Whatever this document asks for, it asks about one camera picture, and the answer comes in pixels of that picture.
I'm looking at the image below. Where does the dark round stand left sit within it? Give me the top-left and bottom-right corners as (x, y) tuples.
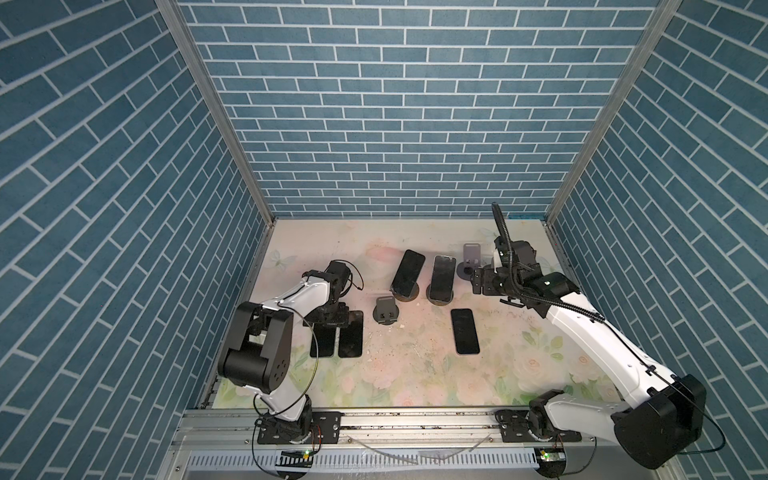
(373, 296), (399, 325)

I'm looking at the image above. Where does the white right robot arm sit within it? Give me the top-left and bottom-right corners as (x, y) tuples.
(472, 233), (706, 469)

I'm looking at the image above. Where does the black phone front stand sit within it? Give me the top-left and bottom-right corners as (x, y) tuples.
(310, 325), (337, 358)

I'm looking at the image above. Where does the aluminium corner post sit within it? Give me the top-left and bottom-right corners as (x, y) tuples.
(156, 0), (275, 228)
(544, 0), (682, 229)

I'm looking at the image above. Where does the black phone back middle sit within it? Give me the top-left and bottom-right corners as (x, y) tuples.
(390, 249), (426, 302)

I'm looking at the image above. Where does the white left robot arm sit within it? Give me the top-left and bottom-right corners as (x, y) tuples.
(217, 259), (364, 443)

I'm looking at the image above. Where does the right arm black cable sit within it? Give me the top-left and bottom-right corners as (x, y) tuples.
(491, 202), (727, 455)

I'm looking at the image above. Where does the black phone pink case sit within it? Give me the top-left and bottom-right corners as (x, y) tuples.
(451, 309), (480, 355)

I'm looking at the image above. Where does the aluminium corner post right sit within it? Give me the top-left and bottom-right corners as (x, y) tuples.
(544, 0), (682, 229)

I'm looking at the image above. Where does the black phone stand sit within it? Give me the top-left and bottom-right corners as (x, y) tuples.
(310, 325), (337, 358)
(338, 310), (364, 358)

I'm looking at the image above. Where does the black phone back right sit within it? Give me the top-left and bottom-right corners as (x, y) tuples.
(427, 255), (456, 306)

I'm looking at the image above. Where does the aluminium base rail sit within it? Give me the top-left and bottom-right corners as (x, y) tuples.
(158, 407), (684, 479)

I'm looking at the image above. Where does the aluminium corner post left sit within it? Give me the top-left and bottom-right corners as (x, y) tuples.
(156, 0), (275, 228)

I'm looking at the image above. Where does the grey metal phone stand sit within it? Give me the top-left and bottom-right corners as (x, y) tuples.
(456, 242), (482, 281)

